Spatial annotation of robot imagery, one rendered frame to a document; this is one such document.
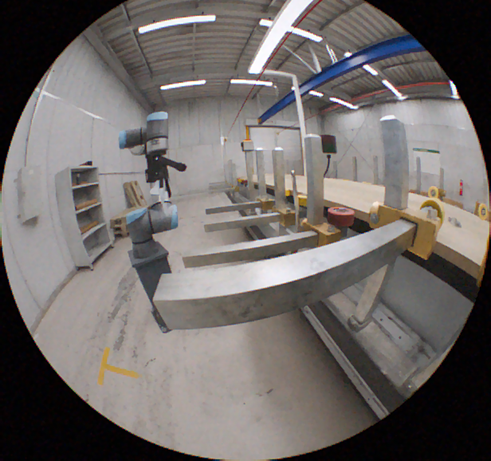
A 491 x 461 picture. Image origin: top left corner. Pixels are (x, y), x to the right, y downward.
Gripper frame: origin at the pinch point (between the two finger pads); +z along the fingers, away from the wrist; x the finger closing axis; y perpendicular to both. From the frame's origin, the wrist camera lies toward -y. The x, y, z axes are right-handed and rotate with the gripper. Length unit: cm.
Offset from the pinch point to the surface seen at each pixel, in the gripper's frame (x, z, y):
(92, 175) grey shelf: -204, -47, 198
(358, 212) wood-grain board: 35, 5, -58
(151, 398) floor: 49, 94, 43
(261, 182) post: -17.8, -1.1, -45.3
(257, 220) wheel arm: 10.4, 10.1, -32.5
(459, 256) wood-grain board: 72, 4, -56
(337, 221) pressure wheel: 37, 5, -46
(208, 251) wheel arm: 33.5, 7.7, -14.1
